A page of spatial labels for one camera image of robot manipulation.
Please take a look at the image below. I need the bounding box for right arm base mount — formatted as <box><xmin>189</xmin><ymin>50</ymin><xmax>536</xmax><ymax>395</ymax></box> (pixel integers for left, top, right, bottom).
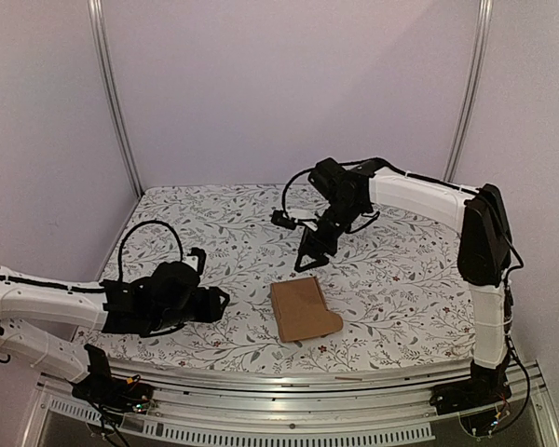
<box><xmin>429</xmin><ymin>356</ymin><xmax>511</xmax><ymax>415</ymax></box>

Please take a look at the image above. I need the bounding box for left aluminium frame post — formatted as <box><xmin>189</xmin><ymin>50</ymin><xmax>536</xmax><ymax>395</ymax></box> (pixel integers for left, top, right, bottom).
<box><xmin>88</xmin><ymin>0</ymin><xmax>144</xmax><ymax>199</ymax></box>

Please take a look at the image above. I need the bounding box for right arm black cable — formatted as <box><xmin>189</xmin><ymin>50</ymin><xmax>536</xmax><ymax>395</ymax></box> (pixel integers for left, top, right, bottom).
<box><xmin>280</xmin><ymin>157</ymin><xmax>485</xmax><ymax>220</ymax></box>

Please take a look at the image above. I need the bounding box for brown cardboard box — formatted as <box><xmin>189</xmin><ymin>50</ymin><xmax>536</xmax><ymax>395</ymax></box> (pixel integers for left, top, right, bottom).
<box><xmin>270</xmin><ymin>277</ymin><xmax>344</xmax><ymax>343</ymax></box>

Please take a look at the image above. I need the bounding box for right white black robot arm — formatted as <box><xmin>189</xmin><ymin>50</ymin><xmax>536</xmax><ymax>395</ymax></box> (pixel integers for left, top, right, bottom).
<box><xmin>283</xmin><ymin>157</ymin><xmax>524</xmax><ymax>406</ymax></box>

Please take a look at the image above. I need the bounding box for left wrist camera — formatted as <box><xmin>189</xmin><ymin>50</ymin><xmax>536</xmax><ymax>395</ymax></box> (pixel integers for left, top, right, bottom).
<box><xmin>184</xmin><ymin>247</ymin><xmax>207</xmax><ymax>276</ymax></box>

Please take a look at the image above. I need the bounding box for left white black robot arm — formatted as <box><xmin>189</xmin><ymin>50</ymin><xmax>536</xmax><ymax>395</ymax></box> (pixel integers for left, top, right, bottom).
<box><xmin>0</xmin><ymin>249</ymin><xmax>230</xmax><ymax>404</ymax></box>

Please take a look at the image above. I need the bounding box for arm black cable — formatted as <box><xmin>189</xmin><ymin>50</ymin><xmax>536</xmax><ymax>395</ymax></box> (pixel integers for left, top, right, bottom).
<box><xmin>118</xmin><ymin>220</ymin><xmax>185</xmax><ymax>285</ymax></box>
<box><xmin>280</xmin><ymin>157</ymin><xmax>485</xmax><ymax>220</ymax></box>

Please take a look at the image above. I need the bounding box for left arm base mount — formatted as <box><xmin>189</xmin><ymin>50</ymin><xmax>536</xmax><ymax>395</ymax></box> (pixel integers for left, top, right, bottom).
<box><xmin>72</xmin><ymin>344</ymin><xmax>155</xmax><ymax>413</ymax></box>

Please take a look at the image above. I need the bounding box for aluminium front rail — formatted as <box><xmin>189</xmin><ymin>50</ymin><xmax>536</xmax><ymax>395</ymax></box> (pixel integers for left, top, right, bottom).
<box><xmin>20</xmin><ymin>360</ymin><xmax>559</xmax><ymax>446</ymax></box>

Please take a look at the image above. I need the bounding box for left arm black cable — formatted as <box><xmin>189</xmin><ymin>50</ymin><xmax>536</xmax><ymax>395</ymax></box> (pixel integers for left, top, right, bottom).
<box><xmin>118</xmin><ymin>220</ymin><xmax>185</xmax><ymax>285</ymax></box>

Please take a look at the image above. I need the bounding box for floral patterned table mat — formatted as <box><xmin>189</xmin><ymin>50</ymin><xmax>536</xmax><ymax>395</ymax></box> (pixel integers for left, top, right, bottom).
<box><xmin>75</xmin><ymin>184</ymin><xmax>475</xmax><ymax>375</ymax></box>

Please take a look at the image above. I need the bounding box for right aluminium frame post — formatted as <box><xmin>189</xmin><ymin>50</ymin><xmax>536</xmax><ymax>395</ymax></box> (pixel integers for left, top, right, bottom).
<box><xmin>443</xmin><ymin>0</ymin><xmax>494</xmax><ymax>183</ymax></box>

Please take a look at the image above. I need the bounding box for aluminium frame post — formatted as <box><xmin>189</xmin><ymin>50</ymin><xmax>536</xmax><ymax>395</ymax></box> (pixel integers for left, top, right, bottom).
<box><xmin>88</xmin><ymin>0</ymin><xmax>144</xmax><ymax>199</ymax></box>
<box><xmin>443</xmin><ymin>0</ymin><xmax>494</xmax><ymax>183</ymax></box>

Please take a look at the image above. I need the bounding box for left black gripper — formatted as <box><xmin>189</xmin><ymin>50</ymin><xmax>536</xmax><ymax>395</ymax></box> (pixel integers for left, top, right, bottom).
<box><xmin>149</xmin><ymin>286</ymin><xmax>229</xmax><ymax>332</ymax></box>

